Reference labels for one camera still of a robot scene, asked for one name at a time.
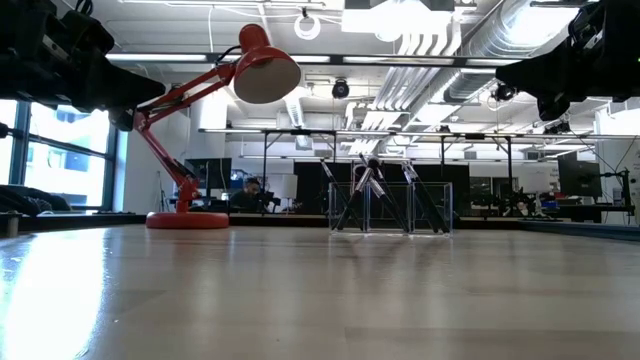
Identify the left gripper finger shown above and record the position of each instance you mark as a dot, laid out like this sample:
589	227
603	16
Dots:
115	92

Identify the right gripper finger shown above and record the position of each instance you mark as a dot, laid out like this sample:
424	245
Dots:
545	75

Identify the black silver makeup brush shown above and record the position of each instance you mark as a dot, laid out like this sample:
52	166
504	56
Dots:
426	207
437	215

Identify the black monitor on arm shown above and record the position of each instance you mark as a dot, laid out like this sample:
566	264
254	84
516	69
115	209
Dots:
580	177

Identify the large office window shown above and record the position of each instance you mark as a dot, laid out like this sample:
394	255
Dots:
65	150

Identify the black pipe rack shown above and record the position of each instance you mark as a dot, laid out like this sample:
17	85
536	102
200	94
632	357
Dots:
509	170

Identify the dark computer monitor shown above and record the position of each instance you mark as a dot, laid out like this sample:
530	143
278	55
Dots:
210	172

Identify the dark office desk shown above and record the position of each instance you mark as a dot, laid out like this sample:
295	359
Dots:
590	210

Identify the white ceiling pipes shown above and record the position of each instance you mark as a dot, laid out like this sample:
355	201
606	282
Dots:
400	90

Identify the red desk lamp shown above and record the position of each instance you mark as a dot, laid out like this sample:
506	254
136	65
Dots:
187	221

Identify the person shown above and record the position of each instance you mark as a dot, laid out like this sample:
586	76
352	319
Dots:
248	192

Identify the long ceiling light fixture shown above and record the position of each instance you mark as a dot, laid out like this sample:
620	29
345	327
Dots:
350	59

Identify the white board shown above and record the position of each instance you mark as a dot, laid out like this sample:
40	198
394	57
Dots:
287	186

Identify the black ceiling dome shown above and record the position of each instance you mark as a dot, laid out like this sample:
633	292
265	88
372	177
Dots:
340	89

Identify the clear acrylic organizer container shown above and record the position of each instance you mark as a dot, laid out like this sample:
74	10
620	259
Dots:
382	220

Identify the black ceiling camera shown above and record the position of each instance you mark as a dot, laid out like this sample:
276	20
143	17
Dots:
502	93

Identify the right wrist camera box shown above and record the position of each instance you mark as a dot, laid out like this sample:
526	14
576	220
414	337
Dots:
587	27

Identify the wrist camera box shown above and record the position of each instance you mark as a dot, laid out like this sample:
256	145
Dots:
90	35
587	27

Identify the silver spiral duct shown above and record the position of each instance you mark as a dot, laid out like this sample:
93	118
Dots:
500	35

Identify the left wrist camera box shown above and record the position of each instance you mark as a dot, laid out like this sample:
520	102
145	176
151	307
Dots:
90	35

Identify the black aluminium table frame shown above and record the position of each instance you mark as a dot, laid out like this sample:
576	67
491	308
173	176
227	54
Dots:
75	220

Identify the black partition wall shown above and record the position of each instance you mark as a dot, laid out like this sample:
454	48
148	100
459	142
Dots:
310	190

